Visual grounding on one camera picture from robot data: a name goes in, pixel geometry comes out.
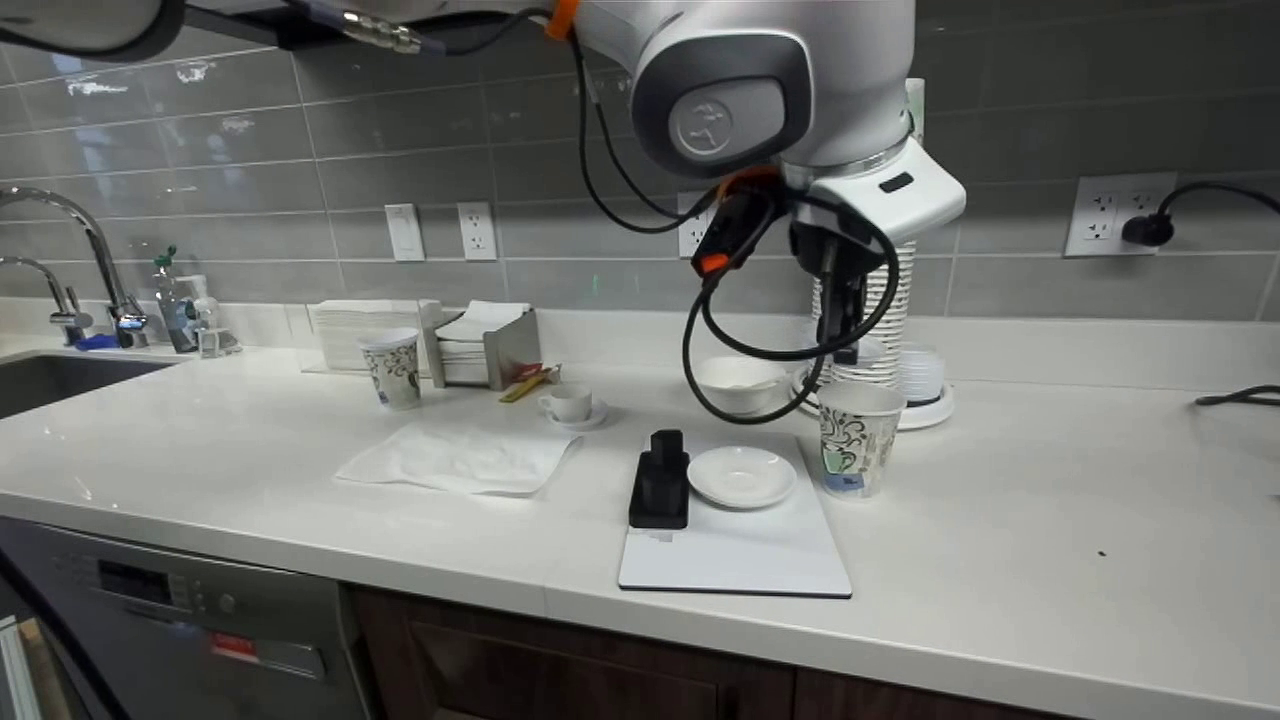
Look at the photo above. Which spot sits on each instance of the white domed lid stack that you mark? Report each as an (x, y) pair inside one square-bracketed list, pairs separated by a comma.
[(921, 377)]

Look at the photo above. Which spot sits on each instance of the dark wood cabinet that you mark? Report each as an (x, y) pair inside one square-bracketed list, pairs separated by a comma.
[(563, 666)]

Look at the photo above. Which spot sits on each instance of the white round plate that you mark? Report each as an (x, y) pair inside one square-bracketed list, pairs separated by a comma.
[(930, 413)]

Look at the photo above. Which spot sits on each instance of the white bowl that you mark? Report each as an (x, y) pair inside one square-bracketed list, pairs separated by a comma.
[(743, 384)]

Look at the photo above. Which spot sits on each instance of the stainless steel dishwasher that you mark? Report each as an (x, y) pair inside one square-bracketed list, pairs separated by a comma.
[(186, 626)]

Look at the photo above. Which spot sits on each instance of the white rectangular board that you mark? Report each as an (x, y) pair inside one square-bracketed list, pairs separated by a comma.
[(744, 552)]

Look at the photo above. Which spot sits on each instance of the small white creamer cup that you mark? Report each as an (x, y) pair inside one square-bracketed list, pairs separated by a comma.
[(570, 406)]

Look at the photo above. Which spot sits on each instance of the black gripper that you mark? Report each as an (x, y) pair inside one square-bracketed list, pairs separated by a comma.
[(840, 264)]

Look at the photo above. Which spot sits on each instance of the small black device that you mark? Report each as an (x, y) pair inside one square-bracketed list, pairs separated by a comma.
[(659, 482)]

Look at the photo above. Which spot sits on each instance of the patterned paper cup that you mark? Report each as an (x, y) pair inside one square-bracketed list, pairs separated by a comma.
[(856, 443), (392, 377)]

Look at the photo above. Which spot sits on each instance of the white paper napkin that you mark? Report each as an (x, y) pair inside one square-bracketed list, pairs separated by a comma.
[(455, 463)]

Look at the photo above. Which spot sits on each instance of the small chrome faucet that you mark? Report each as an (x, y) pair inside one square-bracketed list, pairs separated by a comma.
[(62, 309)]

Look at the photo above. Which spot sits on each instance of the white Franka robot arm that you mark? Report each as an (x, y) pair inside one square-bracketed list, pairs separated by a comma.
[(744, 80)]

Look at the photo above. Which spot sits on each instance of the tall chrome faucet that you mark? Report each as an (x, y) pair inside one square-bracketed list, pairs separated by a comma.
[(106, 260)]

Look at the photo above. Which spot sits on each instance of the dark kitchen sink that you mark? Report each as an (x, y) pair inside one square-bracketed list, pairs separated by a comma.
[(62, 382)]

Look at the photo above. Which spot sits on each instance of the white double wall outlet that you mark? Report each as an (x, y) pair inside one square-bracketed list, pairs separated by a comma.
[(1098, 213)]

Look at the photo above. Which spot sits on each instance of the white single wall outlet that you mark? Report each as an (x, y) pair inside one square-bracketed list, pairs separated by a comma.
[(476, 231), (691, 243), (406, 233)]

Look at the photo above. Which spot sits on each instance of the clear plastic bottle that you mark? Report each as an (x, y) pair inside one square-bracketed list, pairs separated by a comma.
[(183, 307)]

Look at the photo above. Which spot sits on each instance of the white cardboard napkin box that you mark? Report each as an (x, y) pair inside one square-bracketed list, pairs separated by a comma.
[(502, 342)]

